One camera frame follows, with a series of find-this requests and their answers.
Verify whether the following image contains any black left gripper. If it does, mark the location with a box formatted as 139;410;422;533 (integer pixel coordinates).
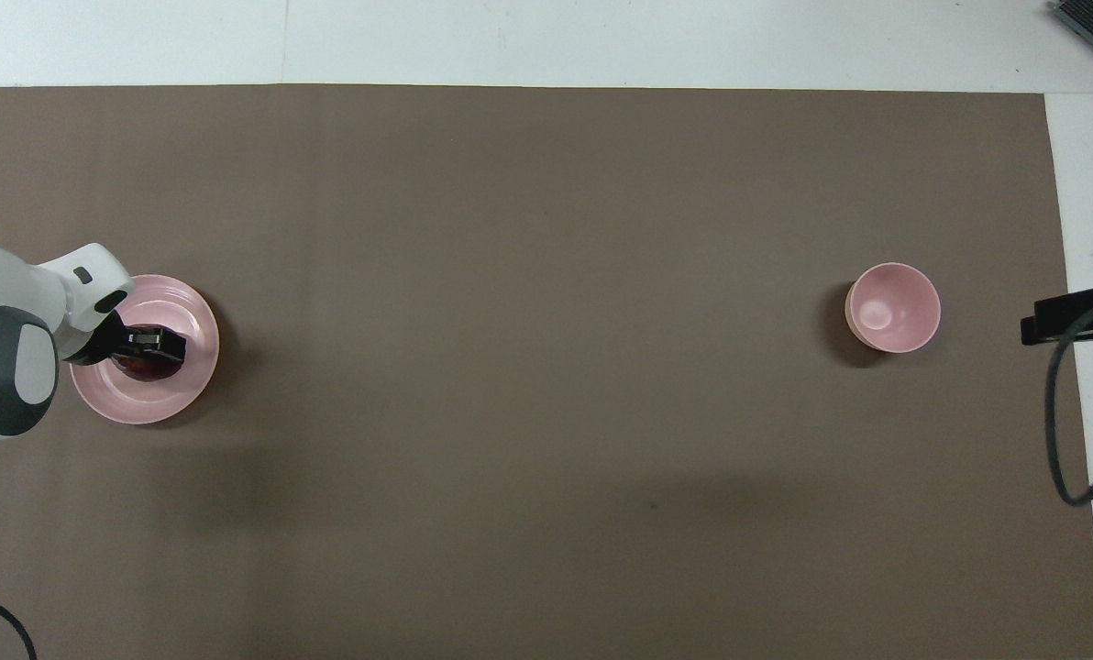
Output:
81;312;188;366

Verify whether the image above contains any dark red apple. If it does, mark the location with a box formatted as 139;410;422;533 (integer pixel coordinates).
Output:
114;321;186;382

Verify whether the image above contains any pink plate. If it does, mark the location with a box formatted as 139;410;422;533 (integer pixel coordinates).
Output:
69;274;221;425

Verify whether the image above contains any pink bowl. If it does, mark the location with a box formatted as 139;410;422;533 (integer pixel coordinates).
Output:
845;262;942;354

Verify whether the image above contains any brown table mat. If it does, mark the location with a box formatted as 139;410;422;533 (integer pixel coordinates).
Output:
0;84;1093;660

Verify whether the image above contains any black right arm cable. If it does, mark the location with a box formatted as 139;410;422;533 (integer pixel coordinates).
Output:
1044;291;1093;507

